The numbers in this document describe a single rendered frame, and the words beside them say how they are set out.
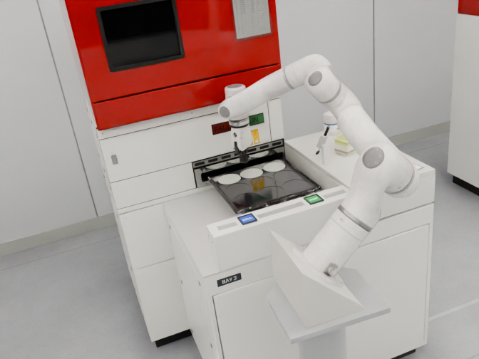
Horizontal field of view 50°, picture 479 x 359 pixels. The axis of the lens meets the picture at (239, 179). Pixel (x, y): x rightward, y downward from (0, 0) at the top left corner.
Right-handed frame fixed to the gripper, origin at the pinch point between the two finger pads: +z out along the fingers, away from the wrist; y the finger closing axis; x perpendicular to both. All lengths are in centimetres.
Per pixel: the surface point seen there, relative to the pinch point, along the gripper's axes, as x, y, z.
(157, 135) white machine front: 32.4, -13.5, -13.1
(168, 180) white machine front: 31.9, -12.8, 8.3
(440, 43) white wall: -38, 288, 16
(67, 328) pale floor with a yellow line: 108, -32, 101
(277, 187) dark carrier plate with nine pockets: -16.7, -3.9, 10.0
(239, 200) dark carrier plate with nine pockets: -6.0, -18.0, 10.1
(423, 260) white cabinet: -73, 11, 43
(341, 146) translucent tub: -36.5, 19.5, -0.6
